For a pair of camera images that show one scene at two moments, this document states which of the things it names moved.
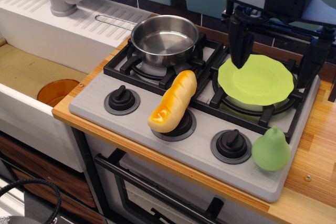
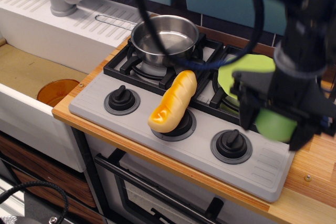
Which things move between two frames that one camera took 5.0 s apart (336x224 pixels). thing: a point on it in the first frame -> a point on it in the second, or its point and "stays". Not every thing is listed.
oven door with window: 132,191 stays
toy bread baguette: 173,102 stays
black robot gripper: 282,4 -> 305,97
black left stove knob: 122,102 stays
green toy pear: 271,151 -> 275,126
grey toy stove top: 217,144 stays
